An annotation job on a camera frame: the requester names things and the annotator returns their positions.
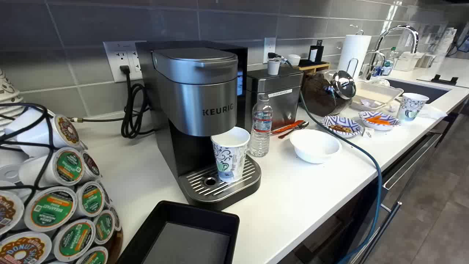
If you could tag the large patterned paper cup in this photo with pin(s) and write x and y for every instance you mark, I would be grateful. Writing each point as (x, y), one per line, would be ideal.
(229, 155)

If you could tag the white ceramic bowl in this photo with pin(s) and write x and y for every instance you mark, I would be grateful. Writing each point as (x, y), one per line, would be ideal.
(315, 147)

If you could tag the narrow white wall outlet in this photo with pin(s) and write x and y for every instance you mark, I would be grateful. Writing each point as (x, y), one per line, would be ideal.
(268, 48)

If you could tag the clear plastic water bottle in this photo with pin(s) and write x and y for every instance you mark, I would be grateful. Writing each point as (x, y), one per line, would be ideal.
(261, 127)

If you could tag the white paper towel roll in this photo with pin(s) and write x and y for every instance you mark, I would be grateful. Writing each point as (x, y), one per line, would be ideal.
(352, 52)

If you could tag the black rectangular tray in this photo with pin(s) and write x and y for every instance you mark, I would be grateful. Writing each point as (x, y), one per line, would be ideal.
(185, 235)

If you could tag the small patterned paper cup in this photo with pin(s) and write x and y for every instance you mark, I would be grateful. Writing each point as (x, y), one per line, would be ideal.
(412, 106)

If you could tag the dark glass bottle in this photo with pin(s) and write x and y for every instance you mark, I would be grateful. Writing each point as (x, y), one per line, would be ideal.
(315, 54)

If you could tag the patterned paper bowl with carrots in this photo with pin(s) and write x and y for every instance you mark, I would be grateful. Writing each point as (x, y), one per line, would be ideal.
(378, 121)

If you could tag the orange donut lid coffee pod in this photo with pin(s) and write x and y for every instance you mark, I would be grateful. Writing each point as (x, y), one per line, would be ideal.
(24, 250)

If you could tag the dark sink basin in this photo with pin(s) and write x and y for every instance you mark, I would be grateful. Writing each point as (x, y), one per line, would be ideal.
(419, 90)

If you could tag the brown lid coffee pod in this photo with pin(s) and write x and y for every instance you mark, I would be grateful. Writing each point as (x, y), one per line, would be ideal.
(66, 130)
(8, 213)
(91, 165)

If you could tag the silver Keurig coffee maker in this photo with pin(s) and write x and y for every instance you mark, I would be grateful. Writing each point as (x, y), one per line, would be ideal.
(195, 98)

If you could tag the patterned paper bowl with nuts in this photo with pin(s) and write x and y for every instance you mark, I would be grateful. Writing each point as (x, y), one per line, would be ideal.
(342, 128)

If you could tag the wooden block stand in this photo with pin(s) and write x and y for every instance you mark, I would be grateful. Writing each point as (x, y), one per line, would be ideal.
(314, 68)

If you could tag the chrome sink faucet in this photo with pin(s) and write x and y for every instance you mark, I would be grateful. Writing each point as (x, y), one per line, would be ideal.
(378, 59)

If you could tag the soap bottle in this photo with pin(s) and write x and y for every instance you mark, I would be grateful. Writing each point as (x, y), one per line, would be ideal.
(389, 62)

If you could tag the dark kettle with silver lid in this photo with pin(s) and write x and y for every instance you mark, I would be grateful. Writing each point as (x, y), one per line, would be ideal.
(323, 96)

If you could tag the small white cup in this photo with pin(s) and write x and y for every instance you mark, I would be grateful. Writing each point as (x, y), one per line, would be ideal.
(274, 68)
(293, 59)

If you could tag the green lid coffee pod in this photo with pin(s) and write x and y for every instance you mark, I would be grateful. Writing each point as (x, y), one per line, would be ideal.
(51, 209)
(94, 256)
(73, 240)
(91, 199)
(68, 167)
(104, 227)

